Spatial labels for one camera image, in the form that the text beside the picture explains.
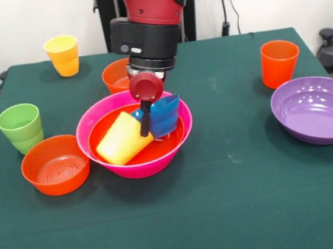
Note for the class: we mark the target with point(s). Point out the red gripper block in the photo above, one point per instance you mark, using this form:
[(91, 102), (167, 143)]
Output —
[(146, 87)]

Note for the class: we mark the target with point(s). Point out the blue plastic bowl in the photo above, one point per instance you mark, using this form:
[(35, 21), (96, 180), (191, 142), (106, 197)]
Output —
[(165, 115)]

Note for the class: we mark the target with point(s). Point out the yellow plastic cup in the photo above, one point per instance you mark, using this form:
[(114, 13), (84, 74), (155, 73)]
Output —
[(64, 58), (122, 140)]

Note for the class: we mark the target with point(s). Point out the large orange plastic bowl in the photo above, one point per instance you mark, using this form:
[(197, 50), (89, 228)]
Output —
[(164, 150)]

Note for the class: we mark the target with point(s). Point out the large pink plastic bowl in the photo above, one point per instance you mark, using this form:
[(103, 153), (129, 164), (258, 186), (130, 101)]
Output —
[(142, 170)]

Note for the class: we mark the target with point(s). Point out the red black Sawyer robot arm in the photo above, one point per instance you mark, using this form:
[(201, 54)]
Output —
[(149, 8)]

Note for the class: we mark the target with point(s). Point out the small orange plastic bowl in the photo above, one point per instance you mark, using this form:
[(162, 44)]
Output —
[(58, 178), (115, 78)]

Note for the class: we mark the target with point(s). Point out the dark green table cloth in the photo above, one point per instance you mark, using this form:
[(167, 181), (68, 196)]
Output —
[(169, 224)]

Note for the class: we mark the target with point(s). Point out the black column stand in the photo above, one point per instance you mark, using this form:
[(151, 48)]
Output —
[(194, 17)]

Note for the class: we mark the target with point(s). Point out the green plastic cup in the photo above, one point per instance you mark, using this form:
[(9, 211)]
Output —
[(23, 133)]

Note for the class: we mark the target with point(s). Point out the orange plastic cup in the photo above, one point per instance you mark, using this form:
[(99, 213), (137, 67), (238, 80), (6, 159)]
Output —
[(280, 66)]

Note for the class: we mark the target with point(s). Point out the purple plastic bowl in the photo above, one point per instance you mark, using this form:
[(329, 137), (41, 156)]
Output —
[(319, 120)]

